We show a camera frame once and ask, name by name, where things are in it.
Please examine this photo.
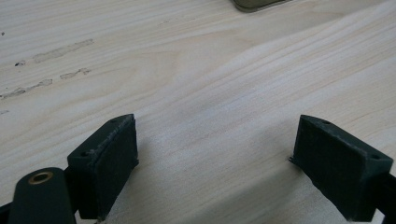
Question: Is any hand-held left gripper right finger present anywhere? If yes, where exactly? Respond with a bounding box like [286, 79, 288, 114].
[289, 114, 394, 223]

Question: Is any brown translucent plastic box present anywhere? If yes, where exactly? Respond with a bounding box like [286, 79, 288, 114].
[230, 0, 293, 14]

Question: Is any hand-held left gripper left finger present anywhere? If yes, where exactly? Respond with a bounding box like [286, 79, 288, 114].
[66, 113, 140, 222]

